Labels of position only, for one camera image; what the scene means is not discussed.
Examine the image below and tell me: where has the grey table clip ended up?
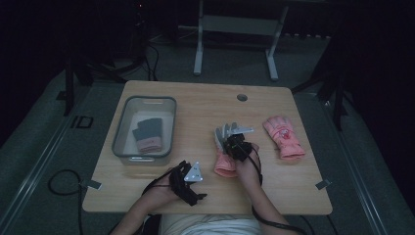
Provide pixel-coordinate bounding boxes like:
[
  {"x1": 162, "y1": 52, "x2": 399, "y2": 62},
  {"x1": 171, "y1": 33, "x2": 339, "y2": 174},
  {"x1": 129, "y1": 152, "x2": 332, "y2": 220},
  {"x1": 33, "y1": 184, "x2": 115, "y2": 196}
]
[
  {"x1": 314, "y1": 178, "x2": 333, "y2": 191},
  {"x1": 79, "y1": 178, "x2": 103, "y2": 191}
]

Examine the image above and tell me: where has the grey plastic bin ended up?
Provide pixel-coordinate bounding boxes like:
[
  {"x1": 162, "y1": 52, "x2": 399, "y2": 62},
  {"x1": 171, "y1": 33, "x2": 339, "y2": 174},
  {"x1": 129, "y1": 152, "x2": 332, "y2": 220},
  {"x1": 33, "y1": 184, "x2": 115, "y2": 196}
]
[{"x1": 111, "y1": 95, "x2": 178, "y2": 166}]

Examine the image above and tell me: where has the hand-held gripper cable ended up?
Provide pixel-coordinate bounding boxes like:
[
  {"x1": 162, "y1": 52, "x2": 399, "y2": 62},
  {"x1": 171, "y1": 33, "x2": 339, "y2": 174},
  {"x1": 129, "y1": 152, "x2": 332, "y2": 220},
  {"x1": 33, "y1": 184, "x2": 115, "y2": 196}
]
[
  {"x1": 248, "y1": 153, "x2": 309, "y2": 235},
  {"x1": 140, "y1": 169, "x2": 179, "y2": 197}
]

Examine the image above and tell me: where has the black floor cable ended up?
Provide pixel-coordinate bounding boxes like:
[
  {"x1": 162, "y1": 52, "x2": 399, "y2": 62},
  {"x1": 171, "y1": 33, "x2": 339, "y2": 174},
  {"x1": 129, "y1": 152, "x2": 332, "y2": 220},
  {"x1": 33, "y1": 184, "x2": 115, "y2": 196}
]
[{"x1": 48, "y1": 168, "x2": 84, "y2": 235}]

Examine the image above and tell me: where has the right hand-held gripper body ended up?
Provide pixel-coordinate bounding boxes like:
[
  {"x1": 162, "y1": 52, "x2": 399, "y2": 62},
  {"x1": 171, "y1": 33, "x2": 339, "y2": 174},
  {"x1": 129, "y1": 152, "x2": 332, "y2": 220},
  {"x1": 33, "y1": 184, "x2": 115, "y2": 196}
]
[{"x1": 229, "y1": 126, "x2": 254, "y2": 163}]

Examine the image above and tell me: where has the left hand-held gripper cable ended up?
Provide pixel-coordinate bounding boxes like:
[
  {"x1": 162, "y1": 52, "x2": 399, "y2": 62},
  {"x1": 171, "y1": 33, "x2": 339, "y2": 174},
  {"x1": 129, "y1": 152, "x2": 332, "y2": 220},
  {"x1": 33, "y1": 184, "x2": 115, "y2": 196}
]
[{"x1": 140, "y1": 169, "x2": 179, "y2": 197}]

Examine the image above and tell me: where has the right hand-held gripper cable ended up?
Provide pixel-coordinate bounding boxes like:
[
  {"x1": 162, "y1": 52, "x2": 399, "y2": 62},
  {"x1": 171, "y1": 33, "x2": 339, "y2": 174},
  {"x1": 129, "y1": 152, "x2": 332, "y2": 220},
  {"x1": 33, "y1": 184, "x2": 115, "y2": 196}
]
[{"x1": 248, "y1": 153, "x2": 309, "y2": 235}]

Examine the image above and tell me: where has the person's white clothing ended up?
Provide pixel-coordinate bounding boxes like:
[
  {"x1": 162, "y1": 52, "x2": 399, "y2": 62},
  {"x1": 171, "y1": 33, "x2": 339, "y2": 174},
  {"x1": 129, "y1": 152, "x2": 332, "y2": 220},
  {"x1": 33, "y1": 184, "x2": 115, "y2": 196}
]
[{"x1": 160, "y1": 213, "x2": 262, "y2": 235}]

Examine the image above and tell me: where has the person's left hand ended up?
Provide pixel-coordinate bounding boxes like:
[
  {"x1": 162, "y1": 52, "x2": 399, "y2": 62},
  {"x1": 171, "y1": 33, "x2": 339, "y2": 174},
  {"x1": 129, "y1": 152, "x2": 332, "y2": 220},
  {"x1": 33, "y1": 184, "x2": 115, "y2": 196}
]
[{"x1": 140, "y1": 174, "x2": 184, "y2": 212}]

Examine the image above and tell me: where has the black tripod stand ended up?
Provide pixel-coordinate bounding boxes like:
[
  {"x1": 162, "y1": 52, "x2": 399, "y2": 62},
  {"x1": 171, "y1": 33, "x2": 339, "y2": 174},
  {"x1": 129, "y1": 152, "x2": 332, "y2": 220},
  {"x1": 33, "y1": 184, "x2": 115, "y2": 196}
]
[
  {"x1": 62, "y1": 57, "x2": 130, "y2": 118},
  {"x1": 291, "y1": 63, "x2": 353, "y2": 132}
]

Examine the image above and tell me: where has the pink ski glove grey palm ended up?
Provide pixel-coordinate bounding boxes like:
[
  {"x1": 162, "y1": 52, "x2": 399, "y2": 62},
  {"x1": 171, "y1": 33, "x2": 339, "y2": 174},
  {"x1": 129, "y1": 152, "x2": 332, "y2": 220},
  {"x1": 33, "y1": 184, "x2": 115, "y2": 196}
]
[{"x1": 213, "y1": 121, "x2": 242, "y2": 179}]

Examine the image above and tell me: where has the white metal stand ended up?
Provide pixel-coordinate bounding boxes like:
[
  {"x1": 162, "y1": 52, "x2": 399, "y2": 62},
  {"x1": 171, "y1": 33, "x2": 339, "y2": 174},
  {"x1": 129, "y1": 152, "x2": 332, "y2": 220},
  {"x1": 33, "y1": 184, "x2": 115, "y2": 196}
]
[{"x1": 178, "y1": 0, "x2": 290, "y2": 82}]

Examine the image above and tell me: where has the black background cable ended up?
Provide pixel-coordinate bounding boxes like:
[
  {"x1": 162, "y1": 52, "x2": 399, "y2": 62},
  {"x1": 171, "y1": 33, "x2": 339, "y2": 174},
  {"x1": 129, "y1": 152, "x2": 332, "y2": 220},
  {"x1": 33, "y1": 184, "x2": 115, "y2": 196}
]
[{"x1": 142, "y1": 41, "x2": 161, "y2": 82}]

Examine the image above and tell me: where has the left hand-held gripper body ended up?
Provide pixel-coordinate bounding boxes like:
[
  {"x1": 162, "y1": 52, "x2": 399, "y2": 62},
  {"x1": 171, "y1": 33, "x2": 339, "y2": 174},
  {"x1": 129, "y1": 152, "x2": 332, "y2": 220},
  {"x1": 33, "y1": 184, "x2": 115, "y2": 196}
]
[{"x1": 168, "y1": 160, "x2": 204, "y2": 202}]

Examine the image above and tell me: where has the pink ski glove red print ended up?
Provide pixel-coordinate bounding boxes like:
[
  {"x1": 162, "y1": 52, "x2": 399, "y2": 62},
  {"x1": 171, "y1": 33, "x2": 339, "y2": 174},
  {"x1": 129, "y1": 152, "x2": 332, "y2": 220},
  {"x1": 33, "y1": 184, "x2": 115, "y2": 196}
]
[{"x1": 262, "y1": 115, "x2": 306, "y2": 161}]

